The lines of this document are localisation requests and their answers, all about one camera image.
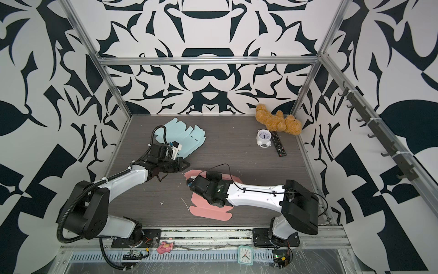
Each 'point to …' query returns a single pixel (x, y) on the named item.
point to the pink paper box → (203, 210)
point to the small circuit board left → (135, 255)
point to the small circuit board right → (282, 257)
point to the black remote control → (280, 149)
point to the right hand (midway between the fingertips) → (213, 170)
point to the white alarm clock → (263, 137)
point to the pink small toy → (165, 248)
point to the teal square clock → (245, 254)
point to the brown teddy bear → (272, 123)
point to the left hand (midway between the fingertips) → (188, 161)
